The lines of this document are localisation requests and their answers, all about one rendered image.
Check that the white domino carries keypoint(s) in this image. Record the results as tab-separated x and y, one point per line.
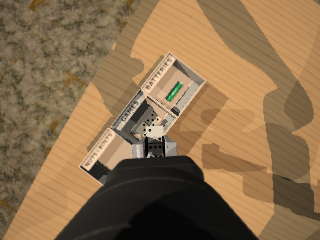
154	134
151	120

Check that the grey three-compartment bin rack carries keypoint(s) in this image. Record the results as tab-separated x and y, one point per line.
150	97

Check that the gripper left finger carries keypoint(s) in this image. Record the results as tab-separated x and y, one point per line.
140	149

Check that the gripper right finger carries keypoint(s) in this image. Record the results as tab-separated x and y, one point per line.
169	147

